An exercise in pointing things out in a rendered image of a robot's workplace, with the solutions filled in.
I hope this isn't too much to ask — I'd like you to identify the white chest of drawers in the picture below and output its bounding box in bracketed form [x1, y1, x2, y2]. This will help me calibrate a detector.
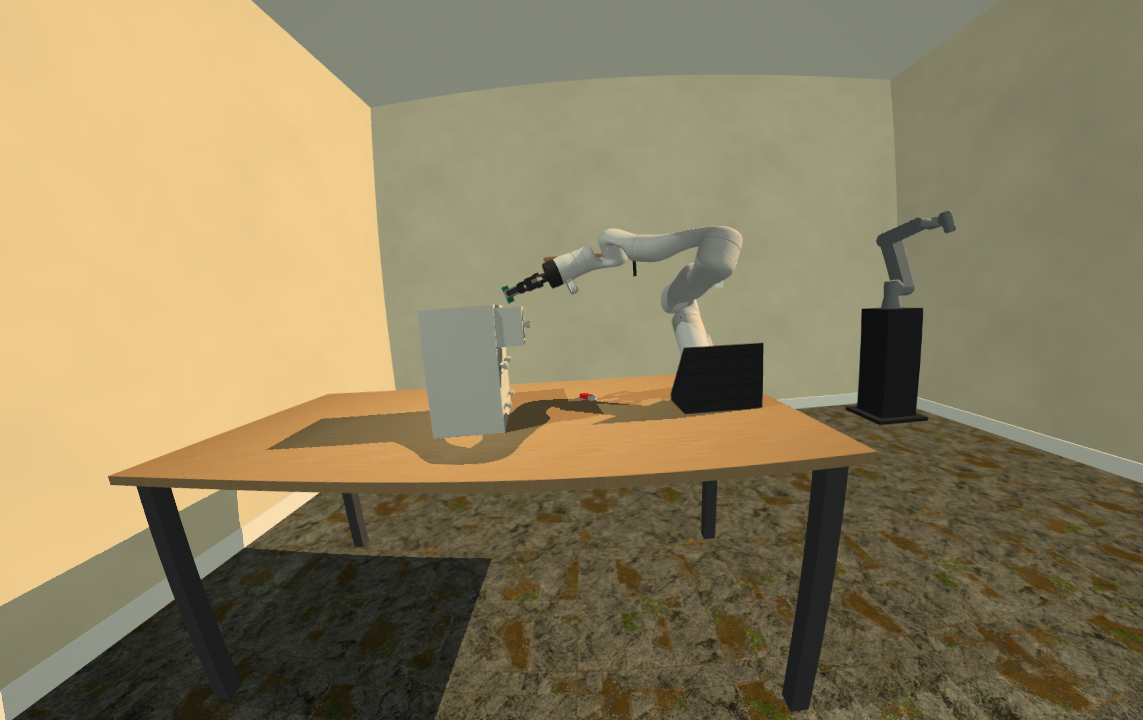
[417, 305, 507, 439]

